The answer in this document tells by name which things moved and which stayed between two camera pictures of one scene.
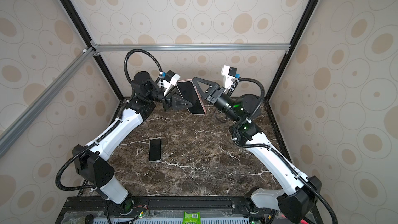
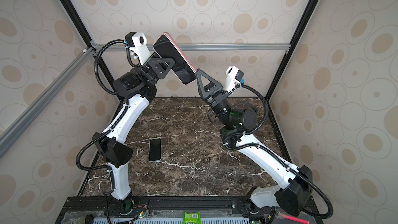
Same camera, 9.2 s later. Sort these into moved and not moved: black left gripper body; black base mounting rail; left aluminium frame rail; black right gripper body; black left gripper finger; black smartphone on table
Moved: black left gripper finger; black left gripper body
Not moved: black right gripper body; black smartphone on table; black base mounting rail; left aluminium frame rail
